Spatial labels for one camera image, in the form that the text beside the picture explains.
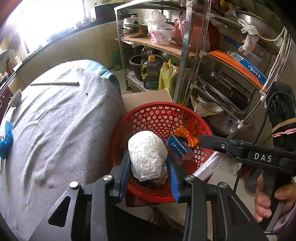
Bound red white medicine box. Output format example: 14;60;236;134
192;152;228;181

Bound blue Yunnan Baiyao box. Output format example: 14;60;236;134
166;135;194;160

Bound white paper ball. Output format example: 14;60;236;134
128;131;168;185

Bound orange wrapper bundle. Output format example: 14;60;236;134
175;126;199;148

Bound blue plastic bag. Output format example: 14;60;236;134
0;121;14;160

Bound person's right hand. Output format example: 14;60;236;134
254;175;295;222

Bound red plastic basket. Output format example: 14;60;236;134
109;102;213;204

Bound grey table cloth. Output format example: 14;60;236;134
1;60;125;240

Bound cardboard box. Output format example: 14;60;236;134
122;89;173;112

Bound yellow plastic bag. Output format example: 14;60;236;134
158;60;179;97

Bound long thin white stick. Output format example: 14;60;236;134
30;81;79;86

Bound cooking oil bottle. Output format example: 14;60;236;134
141;55;162;89

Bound black plastic bucket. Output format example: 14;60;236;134
128;54;164;82

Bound metal storage shelf rack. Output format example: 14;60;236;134
114;1;292;141

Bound white ceramic bowl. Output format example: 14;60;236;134
8;89;22;108

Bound yellow lower cabinets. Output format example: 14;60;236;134
8;22;119;93

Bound steel pot with lid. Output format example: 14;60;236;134
121;21;149;38

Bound white pink plastic bag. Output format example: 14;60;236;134
145;9;175;45

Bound black microwave oven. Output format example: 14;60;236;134
90;2;124;21

